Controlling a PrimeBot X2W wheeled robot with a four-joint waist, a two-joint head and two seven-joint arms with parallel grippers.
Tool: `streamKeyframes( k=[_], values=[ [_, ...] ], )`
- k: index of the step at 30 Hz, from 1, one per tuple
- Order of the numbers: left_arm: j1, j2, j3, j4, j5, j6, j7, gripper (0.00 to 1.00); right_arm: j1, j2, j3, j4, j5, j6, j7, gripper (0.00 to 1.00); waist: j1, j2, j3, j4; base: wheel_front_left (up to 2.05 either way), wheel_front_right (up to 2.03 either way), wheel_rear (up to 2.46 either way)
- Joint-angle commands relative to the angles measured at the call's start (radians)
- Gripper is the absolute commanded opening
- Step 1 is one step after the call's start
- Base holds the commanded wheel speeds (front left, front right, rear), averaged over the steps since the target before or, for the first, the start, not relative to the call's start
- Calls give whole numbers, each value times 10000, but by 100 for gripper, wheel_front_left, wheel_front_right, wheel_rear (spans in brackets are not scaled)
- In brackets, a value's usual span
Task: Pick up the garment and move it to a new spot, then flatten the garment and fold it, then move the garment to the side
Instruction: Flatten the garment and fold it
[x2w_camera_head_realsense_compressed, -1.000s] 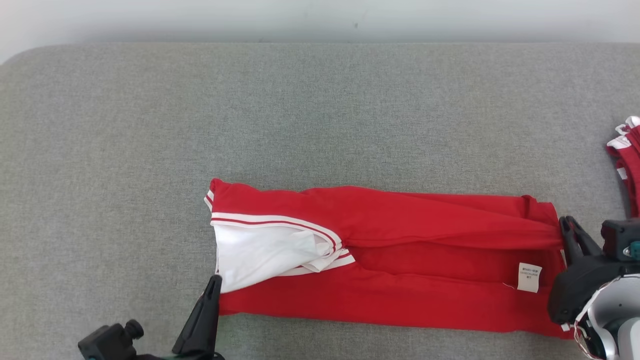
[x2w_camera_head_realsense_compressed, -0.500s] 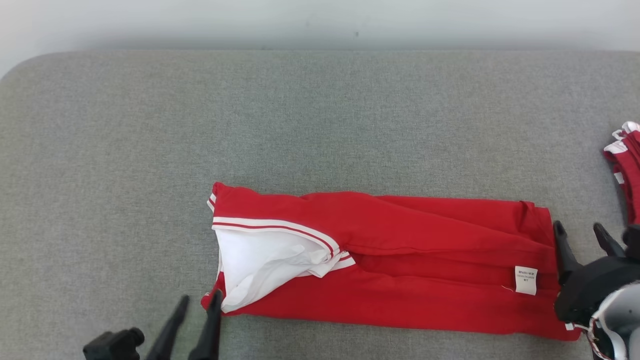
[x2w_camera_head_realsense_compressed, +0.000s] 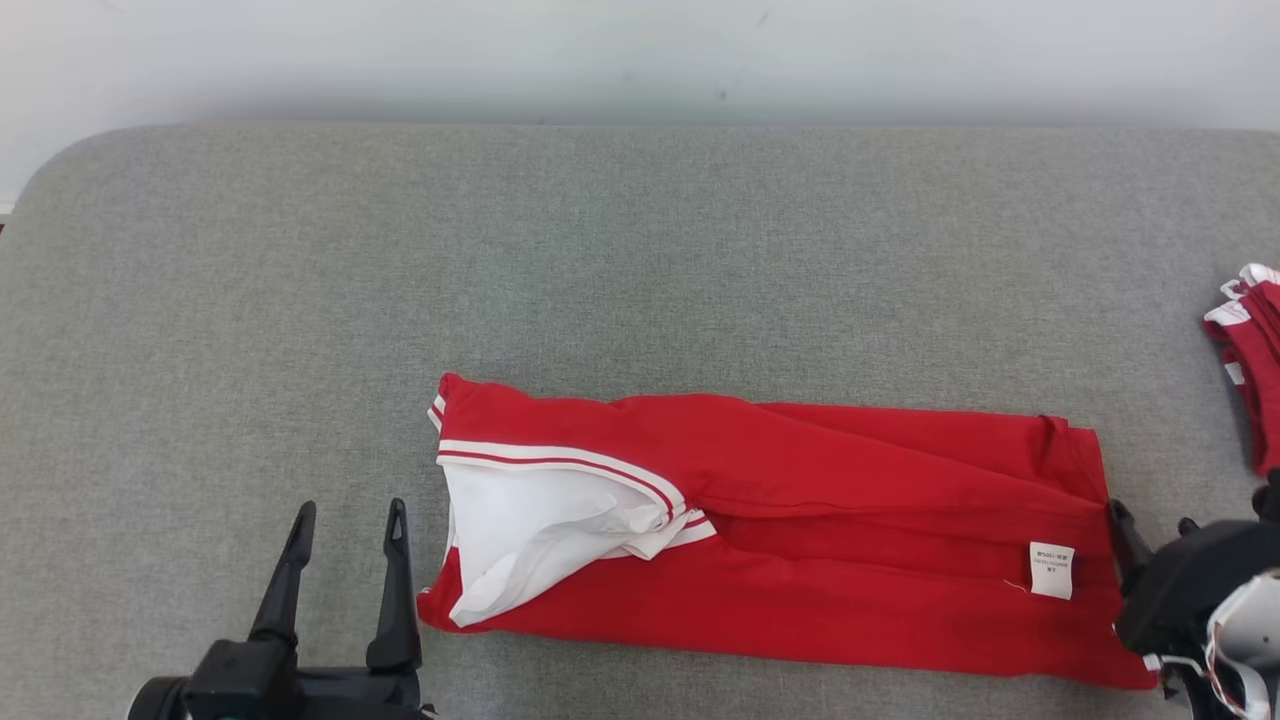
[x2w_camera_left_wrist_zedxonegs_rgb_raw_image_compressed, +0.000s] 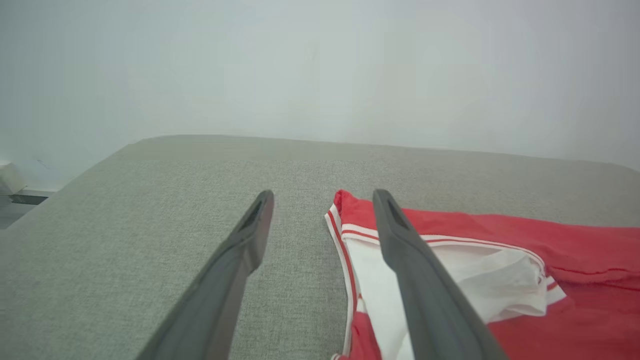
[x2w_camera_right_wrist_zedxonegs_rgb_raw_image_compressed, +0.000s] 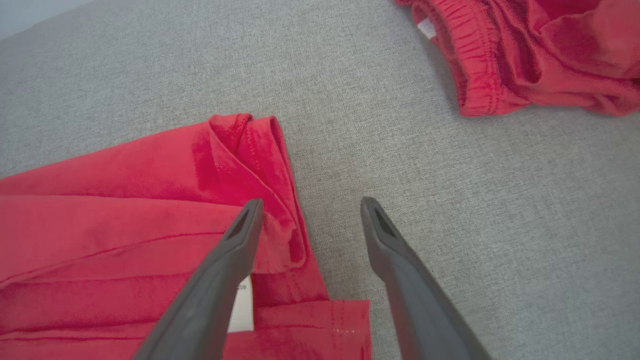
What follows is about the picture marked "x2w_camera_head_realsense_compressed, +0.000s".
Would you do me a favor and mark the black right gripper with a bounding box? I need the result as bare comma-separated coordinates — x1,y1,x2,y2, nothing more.
1107,498,1280,659

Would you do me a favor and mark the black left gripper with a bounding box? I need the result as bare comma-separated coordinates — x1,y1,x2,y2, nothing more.
185,497,436,720

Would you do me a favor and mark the pile of red garments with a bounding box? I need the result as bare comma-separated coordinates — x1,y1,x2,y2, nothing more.
1203,263,1280,479

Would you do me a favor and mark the red shirt with white sleeves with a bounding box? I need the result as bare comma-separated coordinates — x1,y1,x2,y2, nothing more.
415,372,1161,691

